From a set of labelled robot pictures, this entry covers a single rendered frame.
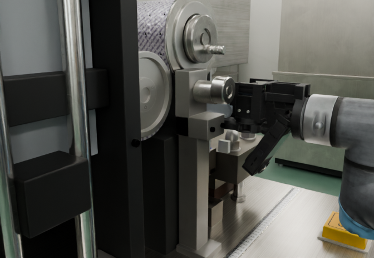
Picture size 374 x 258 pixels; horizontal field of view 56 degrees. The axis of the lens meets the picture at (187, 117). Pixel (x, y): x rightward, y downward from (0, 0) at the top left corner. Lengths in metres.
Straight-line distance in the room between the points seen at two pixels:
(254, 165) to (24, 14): 0.44
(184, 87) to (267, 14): 4.91
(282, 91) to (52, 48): 0.39
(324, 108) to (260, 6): 4.96
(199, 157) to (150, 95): 0.13
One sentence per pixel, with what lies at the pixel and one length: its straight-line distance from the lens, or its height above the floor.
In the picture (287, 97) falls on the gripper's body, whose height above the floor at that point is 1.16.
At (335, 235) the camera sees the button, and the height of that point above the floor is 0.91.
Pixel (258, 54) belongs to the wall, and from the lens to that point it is 5.45.
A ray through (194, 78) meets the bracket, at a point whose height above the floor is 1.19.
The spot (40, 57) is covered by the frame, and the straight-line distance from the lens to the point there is 0.27.
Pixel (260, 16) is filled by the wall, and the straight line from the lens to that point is 5.45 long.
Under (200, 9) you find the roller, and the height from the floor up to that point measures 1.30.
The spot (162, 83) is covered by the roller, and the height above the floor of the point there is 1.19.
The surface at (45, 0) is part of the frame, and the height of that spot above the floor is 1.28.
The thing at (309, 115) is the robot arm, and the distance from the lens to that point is 0.54.
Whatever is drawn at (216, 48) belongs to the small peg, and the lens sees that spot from 0.56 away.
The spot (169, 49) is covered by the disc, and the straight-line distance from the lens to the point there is 0.52.
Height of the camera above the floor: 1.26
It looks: 13 degrees down
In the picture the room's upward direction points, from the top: straight up
